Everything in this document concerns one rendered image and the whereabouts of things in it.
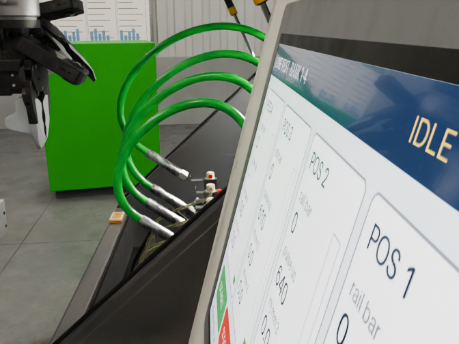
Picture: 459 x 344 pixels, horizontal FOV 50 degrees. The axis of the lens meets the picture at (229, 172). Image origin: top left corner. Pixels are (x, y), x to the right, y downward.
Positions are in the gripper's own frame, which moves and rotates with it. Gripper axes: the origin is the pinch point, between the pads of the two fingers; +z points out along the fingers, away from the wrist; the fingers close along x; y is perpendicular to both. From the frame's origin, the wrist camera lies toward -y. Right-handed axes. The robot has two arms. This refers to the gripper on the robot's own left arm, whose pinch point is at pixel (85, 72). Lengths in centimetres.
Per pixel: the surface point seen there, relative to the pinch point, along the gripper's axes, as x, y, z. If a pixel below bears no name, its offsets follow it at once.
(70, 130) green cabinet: -290, 114, -100
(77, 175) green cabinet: -300, 139, -71
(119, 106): 1.5, -0.9, 10.4
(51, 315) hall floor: -138, 132, 18
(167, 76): 9.0, -12.7, 14.8
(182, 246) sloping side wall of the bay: 28.5, -0.9, 39.1
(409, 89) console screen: 77, -26, 41
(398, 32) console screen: 75, -28, 39
